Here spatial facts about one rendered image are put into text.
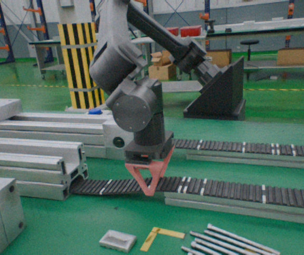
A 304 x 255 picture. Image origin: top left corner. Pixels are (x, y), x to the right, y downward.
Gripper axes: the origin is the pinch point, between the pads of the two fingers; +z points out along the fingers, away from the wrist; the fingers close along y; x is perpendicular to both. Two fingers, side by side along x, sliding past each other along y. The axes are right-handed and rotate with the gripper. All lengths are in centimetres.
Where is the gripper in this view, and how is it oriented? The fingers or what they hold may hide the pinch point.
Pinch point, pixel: (153, 184)
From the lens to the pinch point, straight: 59.2
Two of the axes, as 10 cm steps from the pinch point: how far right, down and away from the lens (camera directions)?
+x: 9.5, 0.4, -3.2
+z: 0.8, 9.4, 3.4
